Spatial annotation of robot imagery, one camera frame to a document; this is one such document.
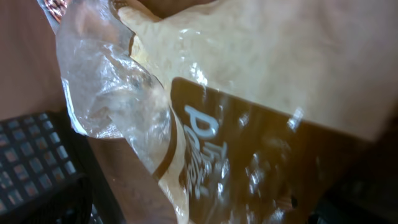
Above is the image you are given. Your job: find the brown white snack bag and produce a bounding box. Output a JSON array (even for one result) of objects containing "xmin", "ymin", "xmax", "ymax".
[{"xmin": 43, "ymin": 0, "xmax": 397, "ymax": 223}]

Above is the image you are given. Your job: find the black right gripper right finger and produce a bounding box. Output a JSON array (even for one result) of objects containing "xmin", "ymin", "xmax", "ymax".
[{"xmin": 307, "ymin": 118, "xmax": 397, "ymax": 224}]

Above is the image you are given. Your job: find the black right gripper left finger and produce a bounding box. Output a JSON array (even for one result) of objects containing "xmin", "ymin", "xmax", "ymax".
[{"xmin": 18, "ymin": 175, "xmax": 93, "ymax": 224}]

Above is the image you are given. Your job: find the grey plastic mesh basket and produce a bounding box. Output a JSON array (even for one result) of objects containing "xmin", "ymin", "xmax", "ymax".
[{"xmin": 1, "ymin": 111, "xmax": 125, "ymax": 224}]

